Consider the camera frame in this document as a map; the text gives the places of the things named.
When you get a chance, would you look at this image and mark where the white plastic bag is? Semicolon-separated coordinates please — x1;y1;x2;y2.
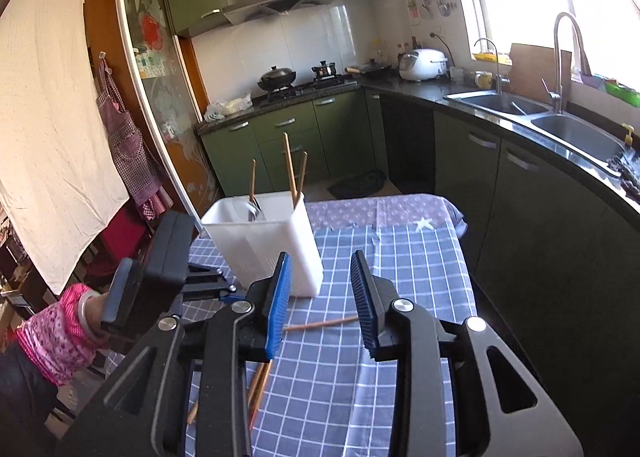
204;93;252;122

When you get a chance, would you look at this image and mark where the white plastic utensil holder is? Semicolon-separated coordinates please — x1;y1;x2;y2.
201;191;324;298

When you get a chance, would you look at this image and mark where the person's dark clothing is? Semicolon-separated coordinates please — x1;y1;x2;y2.
0;344;103;457

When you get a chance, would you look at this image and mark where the green plastic container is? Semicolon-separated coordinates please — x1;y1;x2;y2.
602;78;640;108

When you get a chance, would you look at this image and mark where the white rice cooker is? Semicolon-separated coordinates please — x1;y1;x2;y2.
398;48;448;82

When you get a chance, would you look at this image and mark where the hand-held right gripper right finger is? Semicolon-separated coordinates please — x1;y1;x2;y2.
350;249;585;457

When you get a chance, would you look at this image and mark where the steel double sink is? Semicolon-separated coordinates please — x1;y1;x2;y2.
445;89;633;164

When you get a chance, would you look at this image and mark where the red chair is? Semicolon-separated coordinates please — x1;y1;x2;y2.
87;209;153;279

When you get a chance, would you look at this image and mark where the small steel faucet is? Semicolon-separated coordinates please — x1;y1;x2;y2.
473;38;511;95

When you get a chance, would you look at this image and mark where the wooden cutting board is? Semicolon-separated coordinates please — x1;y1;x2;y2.
509;43;573;102

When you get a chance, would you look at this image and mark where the frosted glass sliding door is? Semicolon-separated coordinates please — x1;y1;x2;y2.
112;0;223;224

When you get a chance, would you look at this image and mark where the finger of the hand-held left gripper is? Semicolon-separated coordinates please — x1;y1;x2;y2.
187;262;224;284
179;283;239;303

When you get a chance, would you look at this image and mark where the black wok with lid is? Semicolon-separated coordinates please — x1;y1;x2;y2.
256;65;297;92

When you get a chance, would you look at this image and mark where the black frying pan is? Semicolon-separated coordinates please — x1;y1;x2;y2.
345;58;393;76

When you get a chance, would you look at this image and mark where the grey dish rag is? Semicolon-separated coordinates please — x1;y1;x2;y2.
605;147;640;198

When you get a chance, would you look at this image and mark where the white hanging sheet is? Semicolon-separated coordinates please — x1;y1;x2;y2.
0;0;130;297

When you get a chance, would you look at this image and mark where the dark floor mat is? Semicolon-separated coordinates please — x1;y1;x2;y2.
327;169;388;198

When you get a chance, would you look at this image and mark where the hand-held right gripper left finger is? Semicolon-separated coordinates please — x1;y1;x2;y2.
65;251;293;457

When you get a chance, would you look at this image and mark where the checked pink apron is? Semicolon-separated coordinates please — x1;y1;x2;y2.
95;54;173;222

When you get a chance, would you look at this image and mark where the black gas stove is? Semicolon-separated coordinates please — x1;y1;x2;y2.
260;77;359;102

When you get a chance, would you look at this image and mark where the silver bangle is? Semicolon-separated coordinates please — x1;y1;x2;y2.
76;289;101;338

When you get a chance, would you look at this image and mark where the black kitchen countertop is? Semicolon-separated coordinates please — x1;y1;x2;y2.
195;74;640;218

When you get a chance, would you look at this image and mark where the blue checked tablecloth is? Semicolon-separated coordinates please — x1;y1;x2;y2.
182;224;478;457

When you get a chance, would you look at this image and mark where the tall steel faucet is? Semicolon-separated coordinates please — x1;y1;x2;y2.
541;12;592;115

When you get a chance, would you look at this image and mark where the purple star-patterned cloth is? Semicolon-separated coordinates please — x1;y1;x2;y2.
302;193;468;238

